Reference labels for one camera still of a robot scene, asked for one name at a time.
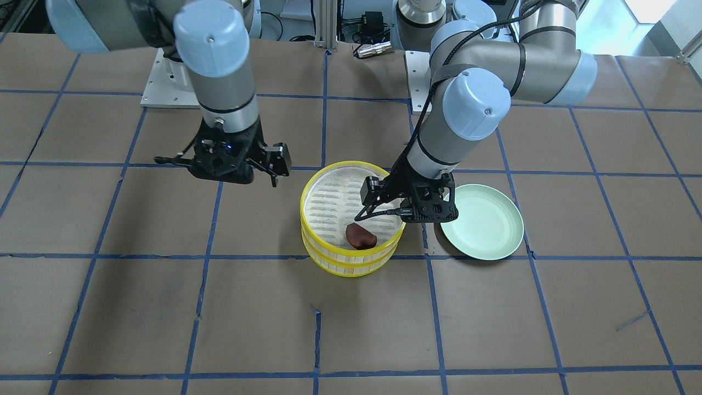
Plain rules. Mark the yellow-rimmed bamboo steamer basket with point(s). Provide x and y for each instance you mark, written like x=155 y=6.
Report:
x=349 y=263

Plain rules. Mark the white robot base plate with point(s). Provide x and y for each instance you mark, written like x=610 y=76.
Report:
x=168 y=85

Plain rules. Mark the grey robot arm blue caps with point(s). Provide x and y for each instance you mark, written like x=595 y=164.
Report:
x=210 y=41

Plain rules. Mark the black electronic box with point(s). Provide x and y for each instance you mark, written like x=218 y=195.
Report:
x=372 y=22

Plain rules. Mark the light green plate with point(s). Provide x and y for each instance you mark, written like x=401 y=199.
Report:
x=489 y=225

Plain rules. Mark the silver metal connector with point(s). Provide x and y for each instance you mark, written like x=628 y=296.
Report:
x=367 y=51

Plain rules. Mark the grey robot arm with cable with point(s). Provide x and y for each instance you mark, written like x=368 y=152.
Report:
x=474 y=80

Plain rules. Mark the aluminium frame post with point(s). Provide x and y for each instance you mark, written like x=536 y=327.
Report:
x=326 y=16

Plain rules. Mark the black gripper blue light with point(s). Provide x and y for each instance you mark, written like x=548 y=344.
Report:
x=253 y=144

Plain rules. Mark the reddish-brown bun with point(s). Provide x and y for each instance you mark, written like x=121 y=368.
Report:
x=359 y=238

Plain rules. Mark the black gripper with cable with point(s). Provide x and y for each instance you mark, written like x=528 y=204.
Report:
x=404 y=185

